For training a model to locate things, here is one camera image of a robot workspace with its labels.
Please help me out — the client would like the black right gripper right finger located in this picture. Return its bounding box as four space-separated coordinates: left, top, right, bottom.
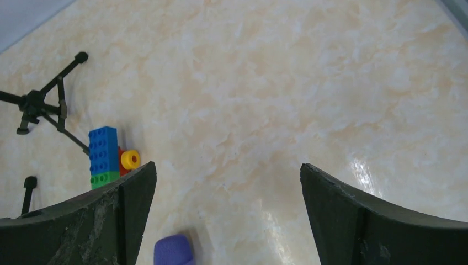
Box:
300 163 467 264

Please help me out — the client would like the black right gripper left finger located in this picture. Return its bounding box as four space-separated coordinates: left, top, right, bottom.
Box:
1 161 157 264

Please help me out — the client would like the purple microphone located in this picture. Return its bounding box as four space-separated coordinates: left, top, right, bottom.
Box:
153 234 195 265

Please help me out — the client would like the black tripod stand with shockmount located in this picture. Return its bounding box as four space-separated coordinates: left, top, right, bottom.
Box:
0 51 91 156

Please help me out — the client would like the toy brick car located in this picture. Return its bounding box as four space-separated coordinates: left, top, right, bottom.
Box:
88 126 141 189

